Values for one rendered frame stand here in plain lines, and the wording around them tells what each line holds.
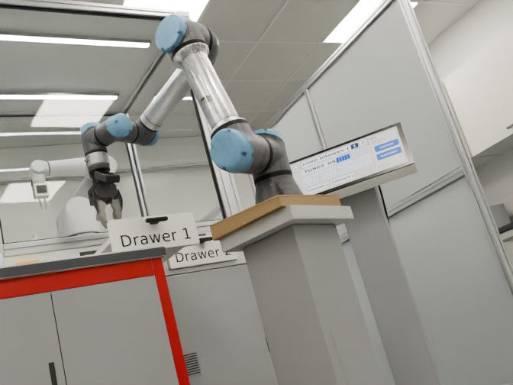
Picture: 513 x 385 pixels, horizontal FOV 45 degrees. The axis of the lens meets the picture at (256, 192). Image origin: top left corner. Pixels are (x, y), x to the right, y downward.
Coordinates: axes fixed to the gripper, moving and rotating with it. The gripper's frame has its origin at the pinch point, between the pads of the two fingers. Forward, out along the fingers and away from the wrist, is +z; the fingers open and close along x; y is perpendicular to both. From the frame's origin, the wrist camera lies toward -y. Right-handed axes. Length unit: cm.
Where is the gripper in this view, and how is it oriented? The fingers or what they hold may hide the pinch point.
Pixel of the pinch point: (111, 223)
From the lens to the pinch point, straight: 206.2
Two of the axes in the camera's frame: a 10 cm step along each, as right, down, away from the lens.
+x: -8.3, 0.7, -5.6
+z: 2.5, 9.3, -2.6
